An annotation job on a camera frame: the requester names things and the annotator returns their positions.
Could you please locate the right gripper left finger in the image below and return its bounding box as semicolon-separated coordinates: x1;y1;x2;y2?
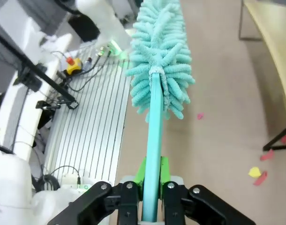
46;156;148;225

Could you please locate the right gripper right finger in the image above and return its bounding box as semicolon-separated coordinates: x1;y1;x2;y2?
159;156;257;225

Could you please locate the yellow emergency stop box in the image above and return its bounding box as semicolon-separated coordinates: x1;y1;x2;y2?
66;57;84;76

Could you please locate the small white device box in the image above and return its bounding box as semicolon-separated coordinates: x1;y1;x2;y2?
60;173;89;190

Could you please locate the teal microfibre duster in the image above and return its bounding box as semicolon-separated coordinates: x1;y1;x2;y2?
124;0;196;223

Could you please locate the slotted aluminium base plate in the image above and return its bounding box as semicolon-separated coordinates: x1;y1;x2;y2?
43;45;134;188

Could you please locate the black metal bar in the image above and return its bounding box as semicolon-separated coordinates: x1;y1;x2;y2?
0;30;79;110

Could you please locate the black frame wooden shelf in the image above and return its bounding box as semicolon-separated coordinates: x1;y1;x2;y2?
238;0;286;151

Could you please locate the yellow paper scrap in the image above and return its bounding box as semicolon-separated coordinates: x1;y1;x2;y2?
248;166;262;178

